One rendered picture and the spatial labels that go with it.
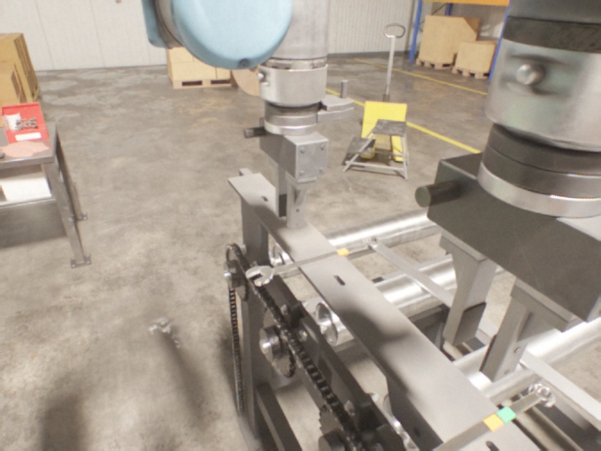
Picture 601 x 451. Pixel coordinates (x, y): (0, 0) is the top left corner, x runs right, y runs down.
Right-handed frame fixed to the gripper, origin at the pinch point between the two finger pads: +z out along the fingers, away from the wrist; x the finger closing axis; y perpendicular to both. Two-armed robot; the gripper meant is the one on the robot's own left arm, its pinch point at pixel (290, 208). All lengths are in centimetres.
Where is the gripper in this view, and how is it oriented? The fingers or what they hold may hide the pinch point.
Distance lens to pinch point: 62.1
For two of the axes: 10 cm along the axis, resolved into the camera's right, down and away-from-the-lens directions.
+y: -8.9, 2.1, -4.0
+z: -0.3, 8.6, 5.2
